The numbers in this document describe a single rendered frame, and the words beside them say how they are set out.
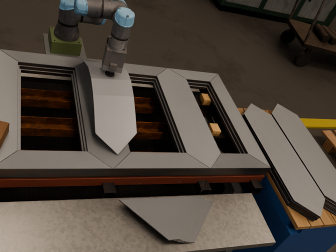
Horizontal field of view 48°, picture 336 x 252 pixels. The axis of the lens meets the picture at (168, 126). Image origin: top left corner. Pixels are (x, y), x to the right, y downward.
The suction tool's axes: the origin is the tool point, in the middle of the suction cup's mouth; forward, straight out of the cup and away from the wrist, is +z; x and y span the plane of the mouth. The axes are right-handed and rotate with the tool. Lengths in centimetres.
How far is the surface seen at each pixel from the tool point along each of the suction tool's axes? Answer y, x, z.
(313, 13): 336, 367, 77
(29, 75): -36, 35, 34
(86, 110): -7.1, -7.5, 15.7
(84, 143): -6.9, -26.4, 17.2
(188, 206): 38, -49, 23
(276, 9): 269, 358, 83
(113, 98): 2.1, -12.5, 1.9
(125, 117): 8.1, -18.8, 6.2
